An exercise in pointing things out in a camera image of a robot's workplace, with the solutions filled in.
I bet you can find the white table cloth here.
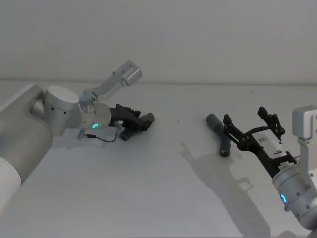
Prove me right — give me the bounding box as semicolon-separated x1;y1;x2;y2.
0;78;317;238

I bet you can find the thin dark cable with plug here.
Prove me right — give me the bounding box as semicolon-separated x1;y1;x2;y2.
77;120;124;143

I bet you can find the short dark grey tube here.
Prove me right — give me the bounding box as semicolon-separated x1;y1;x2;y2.
120;112;156;142

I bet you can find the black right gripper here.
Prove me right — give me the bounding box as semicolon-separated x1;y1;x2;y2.
222;107;298;179

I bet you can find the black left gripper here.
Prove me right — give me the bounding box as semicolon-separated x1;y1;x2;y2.
109;104;151;132

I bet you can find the bent dark grey tube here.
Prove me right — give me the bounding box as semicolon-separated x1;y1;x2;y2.
206;113;232;158

